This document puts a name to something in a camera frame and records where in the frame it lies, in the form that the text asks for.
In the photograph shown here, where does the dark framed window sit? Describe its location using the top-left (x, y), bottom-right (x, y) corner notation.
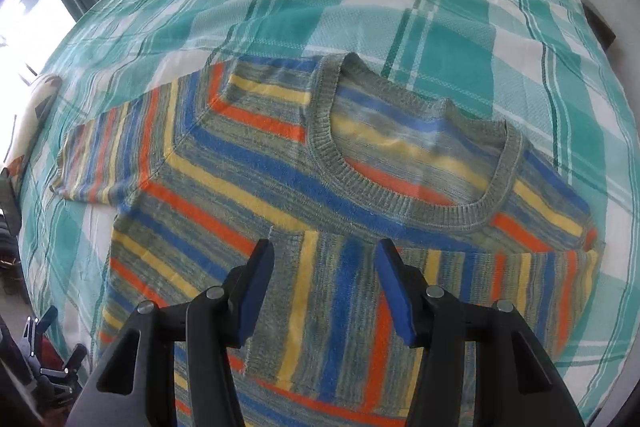
top-left (0, 0), bottom-right (76, 88)

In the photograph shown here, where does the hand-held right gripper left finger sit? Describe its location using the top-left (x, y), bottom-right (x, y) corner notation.
top-left (65, 238), bottom-right (276, 427)

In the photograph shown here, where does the striped knit sweater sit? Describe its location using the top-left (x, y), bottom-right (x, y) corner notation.
top-left (50, 53), bottom-right (606, 427)

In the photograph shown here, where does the cream patterned pillow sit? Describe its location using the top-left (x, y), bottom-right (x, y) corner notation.
top-left (2, 74), bottom-right (63, 178)

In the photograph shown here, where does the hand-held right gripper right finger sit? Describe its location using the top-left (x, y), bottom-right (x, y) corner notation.
top-left (376, 238), bottom-right (586, 427)

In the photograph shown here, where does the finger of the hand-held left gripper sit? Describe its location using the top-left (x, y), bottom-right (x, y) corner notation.
top-left (40, 344), bottom-right (88, 390)
top-left (25, 305), bottom-right (58, 343)

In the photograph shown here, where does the dark wooden nightstand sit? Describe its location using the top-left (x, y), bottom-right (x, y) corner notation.
top-left (582, 4), bottom-right (617, 50)

